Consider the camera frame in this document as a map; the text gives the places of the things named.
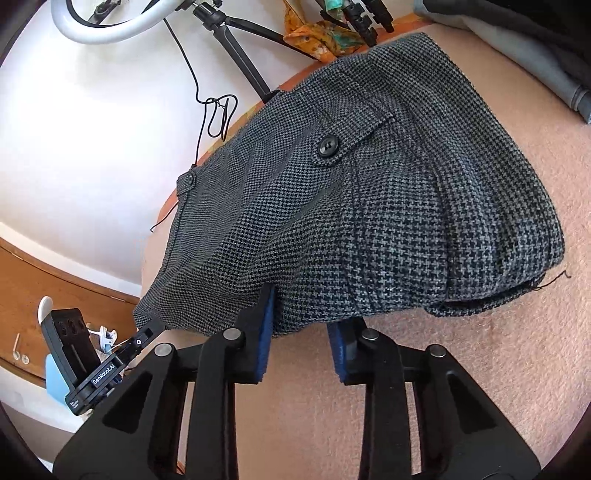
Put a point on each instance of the small white clip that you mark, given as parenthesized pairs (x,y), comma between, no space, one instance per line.
(104,337)

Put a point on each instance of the black tripod stand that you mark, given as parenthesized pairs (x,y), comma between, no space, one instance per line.
(240,50)

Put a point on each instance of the orange patterned cloth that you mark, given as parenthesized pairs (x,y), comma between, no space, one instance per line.
(318,39)

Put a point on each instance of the grey cloth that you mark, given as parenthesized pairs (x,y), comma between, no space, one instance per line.
(521,37)

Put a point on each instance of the grey houndstooth pants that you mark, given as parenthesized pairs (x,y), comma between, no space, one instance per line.
(369,207)

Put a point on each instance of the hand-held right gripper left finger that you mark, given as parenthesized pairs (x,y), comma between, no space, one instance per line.
(265,334)

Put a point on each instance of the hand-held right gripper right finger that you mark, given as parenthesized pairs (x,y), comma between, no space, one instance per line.
(336,353)

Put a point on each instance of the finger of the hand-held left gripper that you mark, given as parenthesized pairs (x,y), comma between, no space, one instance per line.
(147,334)

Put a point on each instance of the grey tube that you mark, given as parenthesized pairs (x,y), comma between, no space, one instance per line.
(577,98)

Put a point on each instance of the pink blanket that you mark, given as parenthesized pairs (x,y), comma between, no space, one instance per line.
(531,369)

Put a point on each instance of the folded black tripod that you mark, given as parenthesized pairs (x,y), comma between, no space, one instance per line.
(364,18)

